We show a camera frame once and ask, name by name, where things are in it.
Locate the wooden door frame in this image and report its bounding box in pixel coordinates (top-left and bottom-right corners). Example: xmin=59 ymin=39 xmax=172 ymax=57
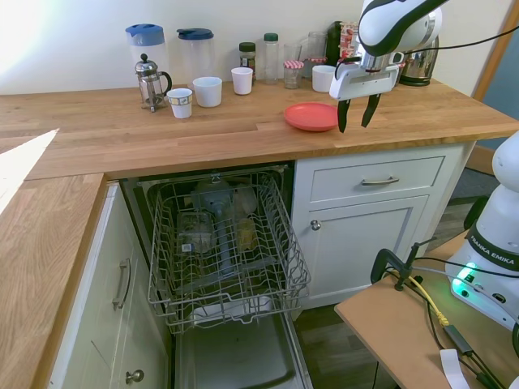
xmin=471 ymin=0 xmax=519 ymax=103

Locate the grey cable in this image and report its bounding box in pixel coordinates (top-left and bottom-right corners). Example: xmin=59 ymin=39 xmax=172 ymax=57
xmin=412 ymin=264 xmax=456 ymax=280

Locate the white ceramic cup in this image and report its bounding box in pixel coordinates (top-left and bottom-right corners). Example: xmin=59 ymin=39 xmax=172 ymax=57
xmin=311 ymin=64 xmax=338 ymax=94

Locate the yellow cable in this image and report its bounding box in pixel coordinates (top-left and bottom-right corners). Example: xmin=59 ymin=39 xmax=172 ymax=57
xmin=406 ymin=274 xmax=450 ymax=327

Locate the red printed carton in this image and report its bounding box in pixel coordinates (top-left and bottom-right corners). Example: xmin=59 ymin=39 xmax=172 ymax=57
xmin=339 ymin=21 xmax=361 ymax=62

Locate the white cabinet drawer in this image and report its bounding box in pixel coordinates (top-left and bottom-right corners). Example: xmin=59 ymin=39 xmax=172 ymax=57
xmin=309 ymin=155 xmax=446 ymax=204

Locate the dishwasher door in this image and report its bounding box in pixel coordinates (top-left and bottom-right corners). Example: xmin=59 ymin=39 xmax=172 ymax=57
xmin=171 ymin=310 xmax=314 ymax=389

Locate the grey wire dishwasher rack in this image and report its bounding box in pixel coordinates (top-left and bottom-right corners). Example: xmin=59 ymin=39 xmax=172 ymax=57
xmin=146 ymin=169 xmax=313 ymax=336

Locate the stainless steel kettle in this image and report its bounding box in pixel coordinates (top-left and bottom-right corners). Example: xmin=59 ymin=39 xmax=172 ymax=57
xmin=398 ymin=33 xmax=440 ymax=88

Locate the yellowish glass item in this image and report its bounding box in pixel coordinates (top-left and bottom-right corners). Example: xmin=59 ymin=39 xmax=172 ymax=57
xmin=235 ymin=217 xmax=257 ymax=251

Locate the coffee jar dark lid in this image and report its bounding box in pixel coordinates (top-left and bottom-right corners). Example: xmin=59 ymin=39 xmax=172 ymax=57
xmin=238 ymin=41 xmax=257 ymax=79

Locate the wooden mounting board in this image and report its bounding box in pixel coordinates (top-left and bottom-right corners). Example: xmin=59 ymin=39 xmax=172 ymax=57
xmin=333 ymin=231 xmax=519 ymax=389

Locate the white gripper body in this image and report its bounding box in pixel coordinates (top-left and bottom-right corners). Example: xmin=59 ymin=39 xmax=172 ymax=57
xmin=328 ymin=62 xmax=402 ymax=102

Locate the glass metal french press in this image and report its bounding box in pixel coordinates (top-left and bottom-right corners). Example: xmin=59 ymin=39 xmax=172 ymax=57
xmin=134 ymin=53 xmax=174 ymax=113

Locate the clear pitcher light blue lid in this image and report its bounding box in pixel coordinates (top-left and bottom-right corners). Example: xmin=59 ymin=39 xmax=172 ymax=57
xmin=124 ymin=24 xmax=169 ymax=89

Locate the black cable adapter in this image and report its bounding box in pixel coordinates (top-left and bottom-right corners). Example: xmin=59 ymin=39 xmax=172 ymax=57
xmin=443 ymin=323 xmax=476 ymax=358

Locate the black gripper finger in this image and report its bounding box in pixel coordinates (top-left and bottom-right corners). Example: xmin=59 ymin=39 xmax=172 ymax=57
xmin=337 ymin=98 xmax=351 ymax=135
xmin=361 ymin=93 xmax=383 ymax=129

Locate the wide white cup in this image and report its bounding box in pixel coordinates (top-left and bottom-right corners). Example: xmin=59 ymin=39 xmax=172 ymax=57
xmin=191 ymin=75 xmax=224 ymax=109

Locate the white paper strip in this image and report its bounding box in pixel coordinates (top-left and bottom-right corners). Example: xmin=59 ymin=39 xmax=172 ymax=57
xmin=439 ymin=348 xmax=472 ymax=389

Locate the jar red checkered lid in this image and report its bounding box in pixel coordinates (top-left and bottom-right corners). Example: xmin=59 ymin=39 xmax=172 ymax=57
xmin=282 ymin=59 xmax=306 ymax=90

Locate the white corner cabinet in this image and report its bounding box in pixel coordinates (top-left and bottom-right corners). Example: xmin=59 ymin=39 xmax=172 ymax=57
xmin=49 ymin=182 xmax=172 ymax=389

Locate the white cabinet door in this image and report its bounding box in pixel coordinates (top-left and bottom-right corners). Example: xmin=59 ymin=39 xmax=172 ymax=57
xmin=307 ymin=194 xmax=431 ymax=301

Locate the clear glass tumbler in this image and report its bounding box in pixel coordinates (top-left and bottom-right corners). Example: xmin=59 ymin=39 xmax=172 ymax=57
xmin=282 ymin=42 xmax=303 ymax=66

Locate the clear pitcher dark blue lid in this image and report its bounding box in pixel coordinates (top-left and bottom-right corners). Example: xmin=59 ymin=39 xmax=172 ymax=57
xmin=175 ymin=27 xmax=217 ymax=88

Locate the metal drawer handle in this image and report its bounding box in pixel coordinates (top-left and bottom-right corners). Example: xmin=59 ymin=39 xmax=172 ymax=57
xmin=360 ymin=174 xmax=401 ymax=187

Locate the red plastic plate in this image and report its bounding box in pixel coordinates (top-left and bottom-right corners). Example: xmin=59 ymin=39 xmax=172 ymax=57
xmin=283 ymin=101 xmax=340 ymax=133

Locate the black screw clamp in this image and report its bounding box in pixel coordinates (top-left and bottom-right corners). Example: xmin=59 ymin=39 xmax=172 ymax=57
xmin=370 ymin=236 xmax=438 ymax=292

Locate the large clear glass jar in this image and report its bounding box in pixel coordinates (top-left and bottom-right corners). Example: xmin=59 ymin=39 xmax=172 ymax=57
xmin=301 ymin=31 xmax=328 ymax=79

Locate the black coffee container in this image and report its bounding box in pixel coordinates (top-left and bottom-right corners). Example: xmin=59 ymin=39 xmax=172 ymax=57
xmin=326 ymin=20 xmax=345 ymax=68

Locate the clear bottle green cap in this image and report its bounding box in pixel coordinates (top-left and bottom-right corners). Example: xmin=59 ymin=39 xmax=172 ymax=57
xmin=262 ymin=32 xmax=281 ymax=86

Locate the metal bar cabinet handle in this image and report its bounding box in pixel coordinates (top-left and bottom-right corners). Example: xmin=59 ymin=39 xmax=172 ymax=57
xmin=111 ymin=258 xmax=132 ymax=311

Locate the black camera cable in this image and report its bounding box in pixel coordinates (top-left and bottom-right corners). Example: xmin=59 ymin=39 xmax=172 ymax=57
xmin=405 ymin=17 xmax=519 ymax=53

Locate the patterned paper cup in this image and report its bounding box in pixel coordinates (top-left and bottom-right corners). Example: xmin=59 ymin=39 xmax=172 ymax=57
xmin=165 ymin=88 xmax=193 ymax=120

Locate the small white cup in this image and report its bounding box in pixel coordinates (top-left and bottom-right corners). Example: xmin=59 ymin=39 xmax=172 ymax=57
xmin=230 ymin=66 xmax=255 ymax=96

